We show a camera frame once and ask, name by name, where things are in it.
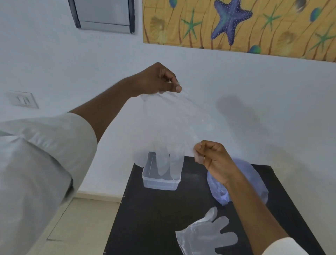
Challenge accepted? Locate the person's left forearm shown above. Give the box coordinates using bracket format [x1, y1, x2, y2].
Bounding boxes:
[68, 77, 138, 143]

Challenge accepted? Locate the bluish translucent plastic bag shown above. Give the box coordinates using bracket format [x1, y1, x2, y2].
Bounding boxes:
[207, 158, 269, 206]

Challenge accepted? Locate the white wall light switch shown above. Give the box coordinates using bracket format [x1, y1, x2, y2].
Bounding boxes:
[5, 91, 39, 109]

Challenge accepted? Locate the person's right forearm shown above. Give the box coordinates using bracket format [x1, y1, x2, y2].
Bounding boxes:
[226, 168, 290, 249]

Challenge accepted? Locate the person's right hand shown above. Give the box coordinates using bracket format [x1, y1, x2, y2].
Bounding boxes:
[194, 140, 239, 185]

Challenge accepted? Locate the clear plastic disposable glove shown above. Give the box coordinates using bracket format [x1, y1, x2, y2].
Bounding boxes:
[133, 89, 214, 180]
[175, 207, 238, 255]

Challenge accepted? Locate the grey wall panel box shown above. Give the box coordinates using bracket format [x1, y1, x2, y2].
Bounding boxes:
[68, 0, 135, 34]

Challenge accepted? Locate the person's left hand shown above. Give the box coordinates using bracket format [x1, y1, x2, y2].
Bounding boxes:
[130, 62, 182, 97]

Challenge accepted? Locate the clear plastic food container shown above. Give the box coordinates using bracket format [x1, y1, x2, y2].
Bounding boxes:
[142, 151, 182, 191]

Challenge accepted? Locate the starfish wall painting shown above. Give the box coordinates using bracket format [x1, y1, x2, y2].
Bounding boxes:
[142, 0, 336, 63]

